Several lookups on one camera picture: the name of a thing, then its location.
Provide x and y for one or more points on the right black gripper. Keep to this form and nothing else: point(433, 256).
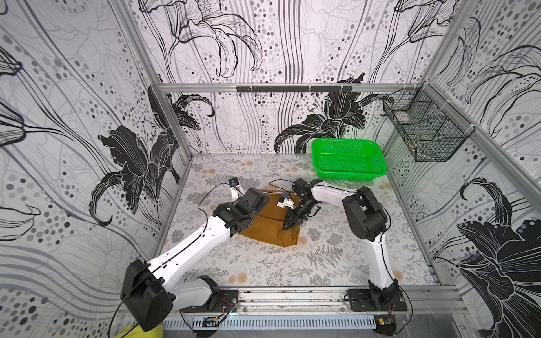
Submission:
point(299, 209)

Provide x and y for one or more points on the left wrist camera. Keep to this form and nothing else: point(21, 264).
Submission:
point(234, 188)

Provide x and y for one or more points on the black wire basket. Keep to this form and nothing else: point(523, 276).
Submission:
point(423, 119)

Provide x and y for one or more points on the green plastic basket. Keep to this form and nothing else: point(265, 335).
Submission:
point(348, 159)

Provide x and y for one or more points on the brown long pants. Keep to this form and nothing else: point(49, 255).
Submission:
point(267, 226)

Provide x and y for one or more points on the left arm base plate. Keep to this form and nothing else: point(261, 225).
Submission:
point(219, 302)

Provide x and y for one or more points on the aluminium front rail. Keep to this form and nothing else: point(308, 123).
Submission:
point(320, 300)

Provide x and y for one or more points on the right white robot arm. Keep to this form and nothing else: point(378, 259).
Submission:
point(368, 221)

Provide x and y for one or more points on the slotted cable duct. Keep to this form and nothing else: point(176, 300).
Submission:
point(268, 322)

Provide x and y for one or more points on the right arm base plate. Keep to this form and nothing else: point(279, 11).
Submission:
point(366, 300)

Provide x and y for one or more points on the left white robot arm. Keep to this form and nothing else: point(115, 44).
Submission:
point(152, 290)

